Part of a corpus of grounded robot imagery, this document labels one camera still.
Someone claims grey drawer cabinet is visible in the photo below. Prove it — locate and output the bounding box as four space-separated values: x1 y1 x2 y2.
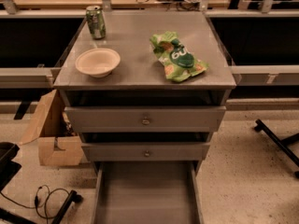
52 8 237 173

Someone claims grey top drawer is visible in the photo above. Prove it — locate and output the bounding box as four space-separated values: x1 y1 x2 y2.
65 106 226 133

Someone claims grey middle drawer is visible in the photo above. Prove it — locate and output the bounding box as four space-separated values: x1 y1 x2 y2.
82 142 209 161

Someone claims grey open bottom drawer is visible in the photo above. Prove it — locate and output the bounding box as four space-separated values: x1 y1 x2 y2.
92 161 204 224

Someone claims green chip bag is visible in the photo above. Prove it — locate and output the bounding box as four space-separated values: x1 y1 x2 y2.
149 31 208 82

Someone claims beige paper bowl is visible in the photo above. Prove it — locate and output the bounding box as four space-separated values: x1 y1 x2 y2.
75 49 121 77

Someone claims brown cardboard box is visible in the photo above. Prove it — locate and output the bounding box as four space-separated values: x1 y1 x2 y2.
20 90 83 166

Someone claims green soda can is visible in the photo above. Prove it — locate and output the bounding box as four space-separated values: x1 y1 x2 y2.
86 6 106 39

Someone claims black chair base leg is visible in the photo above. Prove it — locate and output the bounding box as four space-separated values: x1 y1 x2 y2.
51 190 83 224

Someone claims black stand leg right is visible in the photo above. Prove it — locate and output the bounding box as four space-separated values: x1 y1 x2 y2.
254 119 299 167

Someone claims black chair at left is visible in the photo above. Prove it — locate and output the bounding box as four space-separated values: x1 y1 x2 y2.
0 142 21 191

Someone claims black cable on floor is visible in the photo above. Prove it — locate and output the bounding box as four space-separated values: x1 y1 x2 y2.
0 184 71 220

